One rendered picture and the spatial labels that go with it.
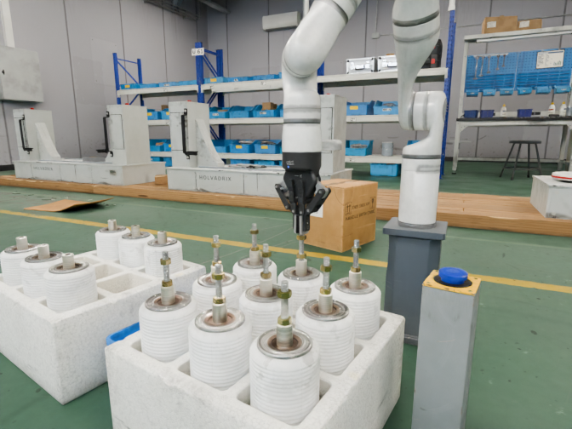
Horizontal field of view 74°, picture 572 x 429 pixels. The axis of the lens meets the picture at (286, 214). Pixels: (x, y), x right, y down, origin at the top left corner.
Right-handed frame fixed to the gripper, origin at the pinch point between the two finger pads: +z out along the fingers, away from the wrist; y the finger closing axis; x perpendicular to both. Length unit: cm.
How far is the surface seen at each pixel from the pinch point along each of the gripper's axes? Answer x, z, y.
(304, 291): -3.1, 12.3, 3.6
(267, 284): -12.2, 8.3, 3.0
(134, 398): -33.0, 24.0, -6.3
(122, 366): -33.4, 19.2, -8.7
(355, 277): 1.1, 8.4, 12.2
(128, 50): 320, -187, -748
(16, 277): -37, 16, -58
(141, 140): 116, -13, -302
